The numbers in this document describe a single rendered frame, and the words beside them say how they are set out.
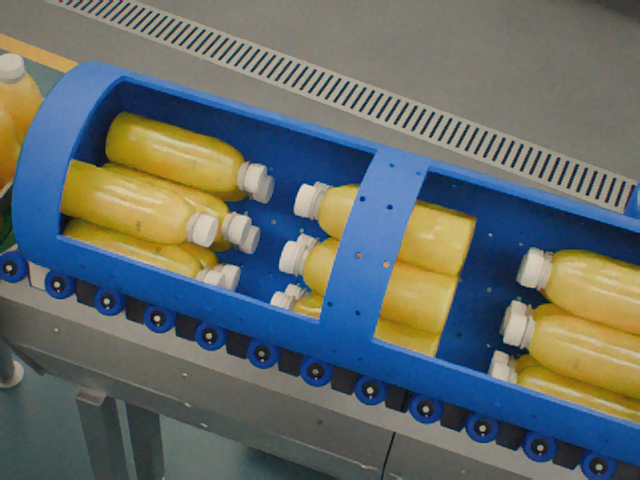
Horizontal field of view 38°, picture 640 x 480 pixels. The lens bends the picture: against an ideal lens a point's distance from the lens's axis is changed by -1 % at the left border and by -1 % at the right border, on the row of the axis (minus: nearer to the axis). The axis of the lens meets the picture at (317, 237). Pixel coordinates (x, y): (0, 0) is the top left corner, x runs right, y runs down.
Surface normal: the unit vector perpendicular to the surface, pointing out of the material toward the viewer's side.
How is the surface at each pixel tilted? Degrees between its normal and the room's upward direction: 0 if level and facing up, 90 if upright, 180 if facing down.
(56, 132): 26
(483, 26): 0
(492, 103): 0
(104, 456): 90
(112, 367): 70
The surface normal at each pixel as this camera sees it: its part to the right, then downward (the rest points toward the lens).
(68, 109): 0.00, -0.48
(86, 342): -0.29, 0.44
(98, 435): -0.33, 0.70
